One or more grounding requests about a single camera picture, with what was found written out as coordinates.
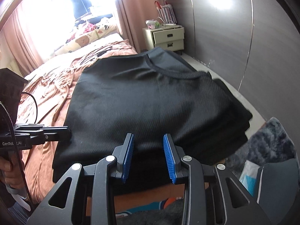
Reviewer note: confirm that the brown blanket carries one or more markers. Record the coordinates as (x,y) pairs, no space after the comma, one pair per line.
(46,86)

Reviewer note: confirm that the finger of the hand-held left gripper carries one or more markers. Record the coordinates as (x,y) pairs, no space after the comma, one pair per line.
(58,134)

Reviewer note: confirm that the pink curtain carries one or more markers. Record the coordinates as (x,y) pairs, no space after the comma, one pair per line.
(23,32)
(133,16)

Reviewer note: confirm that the black hanging jacket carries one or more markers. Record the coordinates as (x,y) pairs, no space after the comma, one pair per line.
(76,0)

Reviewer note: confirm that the black sleeveless shirt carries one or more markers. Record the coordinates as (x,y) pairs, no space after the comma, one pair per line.
(140,98)

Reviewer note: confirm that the grey wardrobe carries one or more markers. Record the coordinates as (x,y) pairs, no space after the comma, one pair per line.
(222,28)

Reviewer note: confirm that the white power strip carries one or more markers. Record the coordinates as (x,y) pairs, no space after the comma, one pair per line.
(173,24)

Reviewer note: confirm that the pile of plush toys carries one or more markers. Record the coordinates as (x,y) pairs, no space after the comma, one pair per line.
(82,39)

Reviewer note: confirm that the cartoon print bed sheet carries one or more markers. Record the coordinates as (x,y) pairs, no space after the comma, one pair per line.
(164,202)

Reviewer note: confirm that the pale duvet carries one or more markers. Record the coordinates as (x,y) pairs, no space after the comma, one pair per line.
(58,61)

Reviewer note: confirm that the person's left hand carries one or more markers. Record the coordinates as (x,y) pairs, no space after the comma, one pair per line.
(11,171)

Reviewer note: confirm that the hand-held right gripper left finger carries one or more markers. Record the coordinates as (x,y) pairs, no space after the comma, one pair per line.
(128,157)

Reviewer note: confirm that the dark clothes pile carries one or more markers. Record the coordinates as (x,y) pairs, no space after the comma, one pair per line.
(100,19)

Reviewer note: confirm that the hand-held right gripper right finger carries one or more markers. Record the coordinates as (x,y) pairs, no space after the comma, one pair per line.
(170,159)

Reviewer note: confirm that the striped tote bag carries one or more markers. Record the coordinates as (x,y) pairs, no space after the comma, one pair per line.
(167,14)

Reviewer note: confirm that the cream nightstand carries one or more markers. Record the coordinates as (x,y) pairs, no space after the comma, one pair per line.
(168,39)

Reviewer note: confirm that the blue white package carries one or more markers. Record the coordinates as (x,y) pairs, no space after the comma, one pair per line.
(249,178)

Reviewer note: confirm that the small box on nightstand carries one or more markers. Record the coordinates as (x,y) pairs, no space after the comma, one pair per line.
(153,24)

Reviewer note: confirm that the grey fluffy rug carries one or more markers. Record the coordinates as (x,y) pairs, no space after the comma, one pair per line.
(269,140)

